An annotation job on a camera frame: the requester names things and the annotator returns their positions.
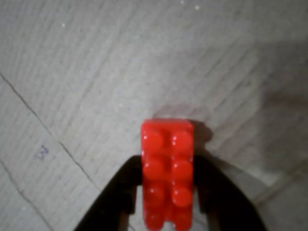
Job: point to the red lego block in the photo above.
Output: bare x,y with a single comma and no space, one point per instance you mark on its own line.
166,168

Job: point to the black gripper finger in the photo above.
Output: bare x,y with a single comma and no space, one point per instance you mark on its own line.
118,190
228,197

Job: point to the brown corrugated cardboard sheet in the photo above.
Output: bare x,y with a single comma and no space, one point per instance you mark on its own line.
96,72

